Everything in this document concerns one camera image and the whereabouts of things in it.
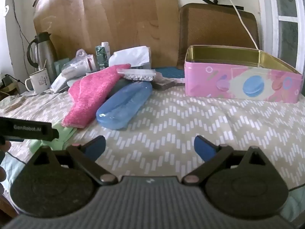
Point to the person's left hand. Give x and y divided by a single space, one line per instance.
5 146

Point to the steel thermos flask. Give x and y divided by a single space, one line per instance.
46 52

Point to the white framed window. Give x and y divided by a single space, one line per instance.
286 19

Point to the white enamel mug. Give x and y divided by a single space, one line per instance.
40 81

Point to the clear box of white beads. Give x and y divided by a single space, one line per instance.
138 75

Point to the light blue quilted sheet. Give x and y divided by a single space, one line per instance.
16 171

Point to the thin wooden stick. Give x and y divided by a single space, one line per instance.
44 64

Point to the pink towel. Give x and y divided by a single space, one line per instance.
90 93

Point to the teal textured mat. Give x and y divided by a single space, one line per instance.
171 72

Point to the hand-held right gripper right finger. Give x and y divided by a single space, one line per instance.
203 148

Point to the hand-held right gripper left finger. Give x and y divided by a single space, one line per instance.
95 146

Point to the beige chevron tablecloth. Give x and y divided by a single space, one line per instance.
166 128

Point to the light green box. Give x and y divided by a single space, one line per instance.
59 64

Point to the light green cloth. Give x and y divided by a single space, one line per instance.
65 133

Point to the white plastic bottle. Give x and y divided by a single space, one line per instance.
106 46

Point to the small brown box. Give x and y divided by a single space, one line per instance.
164 83

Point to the green drink carton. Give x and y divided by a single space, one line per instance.
102 57

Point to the black adapter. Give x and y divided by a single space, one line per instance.
7 80

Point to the brown tray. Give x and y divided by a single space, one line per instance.
214 23

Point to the dark teal cloth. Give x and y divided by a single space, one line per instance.
120 84

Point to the pink tin box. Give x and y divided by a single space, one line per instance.
238 85

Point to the brown cardboard sheet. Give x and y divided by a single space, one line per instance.
107 16

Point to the white tissue packet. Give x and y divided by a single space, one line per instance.
58 83

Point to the blue plastic case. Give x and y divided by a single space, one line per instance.
121 105

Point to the white tissue box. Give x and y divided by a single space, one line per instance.
133 54

